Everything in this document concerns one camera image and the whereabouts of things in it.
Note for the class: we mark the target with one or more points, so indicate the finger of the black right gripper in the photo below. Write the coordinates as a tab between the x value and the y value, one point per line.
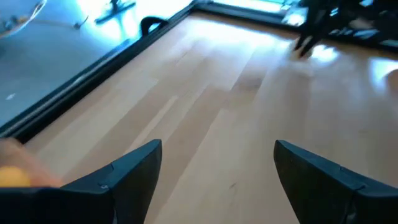
300	43
311	46

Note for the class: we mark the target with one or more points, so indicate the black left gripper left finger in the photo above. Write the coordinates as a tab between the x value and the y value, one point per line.
118	189

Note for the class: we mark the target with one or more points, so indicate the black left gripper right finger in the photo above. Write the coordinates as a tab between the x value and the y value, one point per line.
332	196

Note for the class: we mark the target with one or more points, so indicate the yellow lemon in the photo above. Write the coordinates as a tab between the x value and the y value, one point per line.
12	177

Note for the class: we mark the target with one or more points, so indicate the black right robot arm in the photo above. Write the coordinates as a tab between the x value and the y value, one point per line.
373	18

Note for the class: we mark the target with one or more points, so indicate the black floor stand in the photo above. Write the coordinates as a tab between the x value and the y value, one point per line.
116	12

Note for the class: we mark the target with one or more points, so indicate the black metal table frame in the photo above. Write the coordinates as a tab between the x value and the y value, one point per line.
77	84

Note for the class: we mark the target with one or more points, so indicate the black frame clamp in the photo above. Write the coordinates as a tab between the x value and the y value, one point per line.
147	19

